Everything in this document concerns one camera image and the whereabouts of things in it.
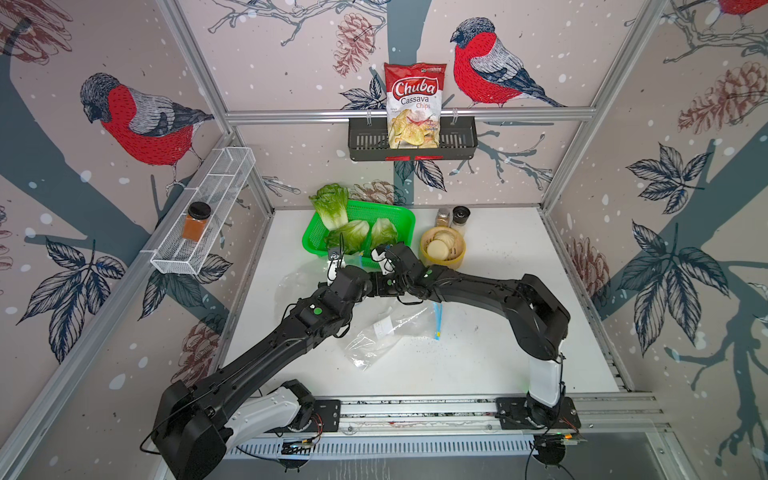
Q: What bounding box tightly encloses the chinese cabbage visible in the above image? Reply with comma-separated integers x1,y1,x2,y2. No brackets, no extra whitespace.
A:
309,183,349,231
370,218,398,250
325,220,370,255

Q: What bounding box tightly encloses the clear zipper bag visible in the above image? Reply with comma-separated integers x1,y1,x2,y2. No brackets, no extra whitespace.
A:
279,266,426,343
344,301,443,371

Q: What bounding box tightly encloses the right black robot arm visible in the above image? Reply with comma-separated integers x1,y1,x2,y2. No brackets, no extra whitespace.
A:
372,242,570,427

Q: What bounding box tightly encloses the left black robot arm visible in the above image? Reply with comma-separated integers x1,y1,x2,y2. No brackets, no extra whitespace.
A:
149,266,374,479

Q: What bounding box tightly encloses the upright chinese cabbage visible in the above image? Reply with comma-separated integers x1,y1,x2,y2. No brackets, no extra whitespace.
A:
309,183,349,231

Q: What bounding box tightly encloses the red cassava chips bag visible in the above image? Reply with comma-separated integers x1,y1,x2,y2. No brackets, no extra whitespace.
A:
384,63,446,149

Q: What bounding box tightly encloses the white steamed bun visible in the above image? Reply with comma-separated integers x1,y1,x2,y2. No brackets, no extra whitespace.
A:
426,238,451,261

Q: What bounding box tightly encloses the yellow bamboo steamer bowl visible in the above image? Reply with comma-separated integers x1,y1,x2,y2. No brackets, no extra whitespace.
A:
419,226,466,270

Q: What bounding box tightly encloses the green plastic basket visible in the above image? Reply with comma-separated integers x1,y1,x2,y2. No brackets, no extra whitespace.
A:
302,200,416,269

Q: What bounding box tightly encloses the metal cap spice jar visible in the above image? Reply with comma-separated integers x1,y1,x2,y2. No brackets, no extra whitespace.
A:
435,207,452,227

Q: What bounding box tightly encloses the black cap pepper grinder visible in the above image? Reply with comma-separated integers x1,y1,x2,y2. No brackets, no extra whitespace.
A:
450,205,471,236

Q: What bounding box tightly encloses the orange spice jar black lid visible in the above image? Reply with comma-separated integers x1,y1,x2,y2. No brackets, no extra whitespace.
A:
181,201,212,242

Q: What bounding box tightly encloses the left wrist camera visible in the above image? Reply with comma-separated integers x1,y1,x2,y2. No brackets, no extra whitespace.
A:
326,247,345,283

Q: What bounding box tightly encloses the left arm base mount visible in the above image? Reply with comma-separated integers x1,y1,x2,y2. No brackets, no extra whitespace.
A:
275,399,342,434

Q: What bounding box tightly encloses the black wall basket shelf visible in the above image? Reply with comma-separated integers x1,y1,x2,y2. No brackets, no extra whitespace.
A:
348,117,478,161

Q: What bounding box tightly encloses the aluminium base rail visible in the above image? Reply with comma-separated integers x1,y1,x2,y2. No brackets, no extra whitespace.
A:
227,387,669,442

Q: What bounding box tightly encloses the clear acrylic wall shelf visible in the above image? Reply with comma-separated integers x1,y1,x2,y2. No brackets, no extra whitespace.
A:
151,147,255,275

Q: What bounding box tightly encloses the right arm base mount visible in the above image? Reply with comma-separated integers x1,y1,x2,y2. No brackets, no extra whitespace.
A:
495,396,581,431

